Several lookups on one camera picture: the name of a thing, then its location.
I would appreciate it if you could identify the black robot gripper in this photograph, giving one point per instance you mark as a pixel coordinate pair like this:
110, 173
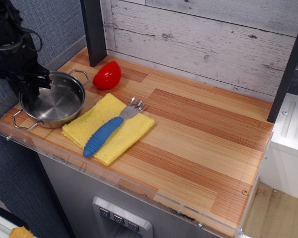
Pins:
19, 66

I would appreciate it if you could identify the stainless steel pot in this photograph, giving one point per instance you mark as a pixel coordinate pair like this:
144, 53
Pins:
56, 106

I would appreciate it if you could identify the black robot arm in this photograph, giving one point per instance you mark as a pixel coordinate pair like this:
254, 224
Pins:
10, 24

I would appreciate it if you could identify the yellow folded napkin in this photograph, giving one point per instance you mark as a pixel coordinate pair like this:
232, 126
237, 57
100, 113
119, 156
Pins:
82, 128

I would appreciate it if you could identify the clear acrylic table guard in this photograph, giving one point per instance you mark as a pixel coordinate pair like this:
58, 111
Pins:
210, 98

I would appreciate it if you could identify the red plastic egg half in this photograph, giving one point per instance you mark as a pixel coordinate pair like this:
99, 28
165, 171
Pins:
108, 76

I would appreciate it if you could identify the grey toy fridge cabinet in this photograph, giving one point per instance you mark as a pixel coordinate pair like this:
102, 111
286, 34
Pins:
76, 191

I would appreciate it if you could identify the silver dispenser button panel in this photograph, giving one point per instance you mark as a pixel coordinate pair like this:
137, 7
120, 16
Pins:
119, 219

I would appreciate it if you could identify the white side cabinet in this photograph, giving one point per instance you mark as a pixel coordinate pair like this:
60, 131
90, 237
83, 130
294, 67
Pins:
279, 168

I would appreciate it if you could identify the blue handled metal fork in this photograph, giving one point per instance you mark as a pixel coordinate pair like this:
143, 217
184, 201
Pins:
98, 139

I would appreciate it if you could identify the dark right frame post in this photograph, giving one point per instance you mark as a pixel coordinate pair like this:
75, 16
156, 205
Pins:
284, 84

